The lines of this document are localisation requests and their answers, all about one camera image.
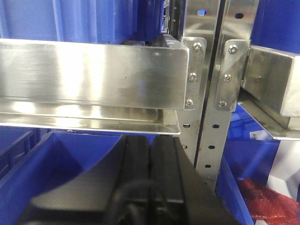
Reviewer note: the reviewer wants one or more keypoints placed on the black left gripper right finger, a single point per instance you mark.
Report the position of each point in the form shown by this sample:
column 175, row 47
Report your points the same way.
column 187, row 194

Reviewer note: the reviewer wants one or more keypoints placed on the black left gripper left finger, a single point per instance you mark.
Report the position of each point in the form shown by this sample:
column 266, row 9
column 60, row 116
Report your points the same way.
column 106, row 184

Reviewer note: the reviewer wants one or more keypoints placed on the steel right shelf upright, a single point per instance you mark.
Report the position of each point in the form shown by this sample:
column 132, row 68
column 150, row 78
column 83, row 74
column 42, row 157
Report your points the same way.
column 230, row 51

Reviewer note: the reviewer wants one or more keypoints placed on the steel shelf upright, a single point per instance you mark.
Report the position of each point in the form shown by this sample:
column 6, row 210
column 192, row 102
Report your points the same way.
column 230, row 51
column 194, row 22

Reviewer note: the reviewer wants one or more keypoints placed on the steel left shelf beam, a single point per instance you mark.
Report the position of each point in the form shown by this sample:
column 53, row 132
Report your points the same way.
column 97, row 87

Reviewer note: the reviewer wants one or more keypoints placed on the steel shelf beam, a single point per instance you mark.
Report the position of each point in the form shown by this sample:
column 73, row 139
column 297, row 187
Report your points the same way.
column 270, row 91
column 97, row 87

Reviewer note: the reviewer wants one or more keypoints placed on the steel right shelf beam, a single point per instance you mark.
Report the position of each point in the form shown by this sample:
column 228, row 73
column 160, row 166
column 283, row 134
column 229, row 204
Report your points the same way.
column 270, row 91

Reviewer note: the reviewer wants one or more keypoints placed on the steel left shelf upright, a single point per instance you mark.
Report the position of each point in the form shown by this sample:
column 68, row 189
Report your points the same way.
column 194, row 22

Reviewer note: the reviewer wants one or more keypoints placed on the blue bin lower left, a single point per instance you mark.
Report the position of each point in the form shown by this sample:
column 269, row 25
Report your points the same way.
column 25, row 174

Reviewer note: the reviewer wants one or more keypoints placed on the blue bin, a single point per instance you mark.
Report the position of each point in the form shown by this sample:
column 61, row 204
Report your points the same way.
column 277, row 25
column 88, row 21
column 249, row 153
column 25, row 174

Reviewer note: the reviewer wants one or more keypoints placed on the blue bin lower right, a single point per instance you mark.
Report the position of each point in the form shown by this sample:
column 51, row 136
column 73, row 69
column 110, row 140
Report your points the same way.
column 249, row 153

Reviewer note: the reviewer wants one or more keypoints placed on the red bubble wrap bag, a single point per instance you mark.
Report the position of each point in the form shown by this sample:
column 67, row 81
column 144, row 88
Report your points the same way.
column 268, row 205

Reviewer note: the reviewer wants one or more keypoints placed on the blue bin upper left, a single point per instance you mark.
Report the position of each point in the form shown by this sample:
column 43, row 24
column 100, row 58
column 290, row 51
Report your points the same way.
column 88, row 21

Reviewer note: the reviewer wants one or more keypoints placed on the blue bin upper right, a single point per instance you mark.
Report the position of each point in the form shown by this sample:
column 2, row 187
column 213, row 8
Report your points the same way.
column 277, row 25

